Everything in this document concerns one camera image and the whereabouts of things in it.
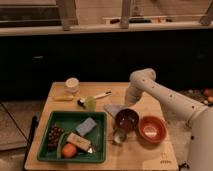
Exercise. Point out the dark purple bowl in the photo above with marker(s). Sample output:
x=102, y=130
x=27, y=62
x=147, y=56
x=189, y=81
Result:
x=127, y=120

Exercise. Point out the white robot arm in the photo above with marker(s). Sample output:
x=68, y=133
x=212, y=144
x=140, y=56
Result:
x=198, y=117

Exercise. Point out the blue folded towel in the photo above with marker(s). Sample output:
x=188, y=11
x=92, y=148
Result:
x=112, y=109

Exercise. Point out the small metal cup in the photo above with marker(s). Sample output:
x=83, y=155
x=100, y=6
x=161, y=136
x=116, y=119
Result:
x=119, y=136

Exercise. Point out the small black bottle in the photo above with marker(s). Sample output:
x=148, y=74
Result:
x=81, y=102

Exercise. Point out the white round jar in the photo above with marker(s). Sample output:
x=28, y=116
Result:
x=72, y=85

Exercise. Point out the blue sponge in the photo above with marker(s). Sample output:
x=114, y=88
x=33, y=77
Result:
x=85, y=127

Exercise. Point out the yellow banana-like stick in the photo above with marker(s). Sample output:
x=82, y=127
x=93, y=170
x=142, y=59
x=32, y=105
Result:
x=63, y=98

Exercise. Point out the tan wooden block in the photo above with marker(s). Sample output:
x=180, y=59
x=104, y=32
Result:
x=78, y=141

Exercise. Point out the orange bowl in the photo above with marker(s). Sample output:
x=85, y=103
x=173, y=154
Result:
x=152, y=129

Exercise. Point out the wooden table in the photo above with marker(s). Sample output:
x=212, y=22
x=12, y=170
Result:
x=135, y=154

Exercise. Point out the green plastic tray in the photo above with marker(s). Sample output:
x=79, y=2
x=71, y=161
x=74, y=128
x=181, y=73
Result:
x=69, y=120

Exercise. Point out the bunch of dark grapes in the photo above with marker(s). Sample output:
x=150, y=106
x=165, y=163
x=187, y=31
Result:
x=53, y=137

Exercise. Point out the orange fruit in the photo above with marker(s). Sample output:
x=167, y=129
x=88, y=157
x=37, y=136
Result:
x=68, y=150

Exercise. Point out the cream handled brush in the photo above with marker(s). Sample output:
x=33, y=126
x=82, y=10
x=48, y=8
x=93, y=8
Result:
x=101, y=95

